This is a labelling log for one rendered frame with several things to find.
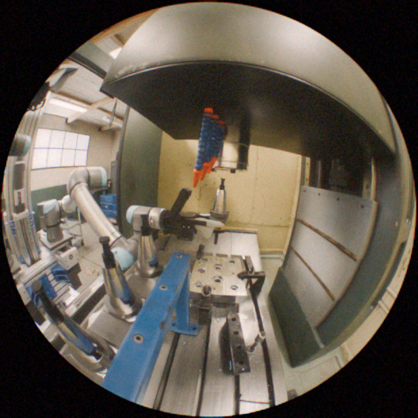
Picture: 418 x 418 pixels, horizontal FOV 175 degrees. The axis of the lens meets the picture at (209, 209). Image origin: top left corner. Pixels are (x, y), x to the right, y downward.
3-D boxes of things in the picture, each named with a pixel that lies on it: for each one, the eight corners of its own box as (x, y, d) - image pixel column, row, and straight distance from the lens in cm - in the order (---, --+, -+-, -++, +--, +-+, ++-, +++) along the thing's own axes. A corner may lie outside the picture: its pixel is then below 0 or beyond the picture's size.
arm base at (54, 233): (44, 238, 116) (41, 224, 113) (58, 231, 120) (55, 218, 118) (51, 244, 102) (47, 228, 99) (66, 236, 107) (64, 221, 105)
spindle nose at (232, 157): (252, 171, 39) (254, 127, 41) (191, 165, 39) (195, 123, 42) (244, 173, 55) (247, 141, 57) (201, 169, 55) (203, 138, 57)
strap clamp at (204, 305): (197, 324, 59) (199, 300, 47) (201, 300, 67) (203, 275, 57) (207, 325, 59) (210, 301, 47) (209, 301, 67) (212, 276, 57)
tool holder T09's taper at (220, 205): (226, 213, 45) (228, 191, 44) (211, 211, 45) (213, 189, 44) (226, 210, 49) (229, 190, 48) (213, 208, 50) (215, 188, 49)
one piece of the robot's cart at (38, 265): (51, 323, 157) (3, 222, 119) (70, 302, 160) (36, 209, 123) (68, 342, 138) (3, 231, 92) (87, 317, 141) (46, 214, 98)
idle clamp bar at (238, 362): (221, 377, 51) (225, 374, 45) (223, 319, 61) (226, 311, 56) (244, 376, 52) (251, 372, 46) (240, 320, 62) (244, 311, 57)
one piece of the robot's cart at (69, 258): (45, 251, 132) (42, 239, 128) (56, 245, 135) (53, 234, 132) (67, 271, 98) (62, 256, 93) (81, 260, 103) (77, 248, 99)
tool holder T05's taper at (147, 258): (153, 272, 29) (150, 240, 25) (134, 267, 31) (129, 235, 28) (162, 260, 32) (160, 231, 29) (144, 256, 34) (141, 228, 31)
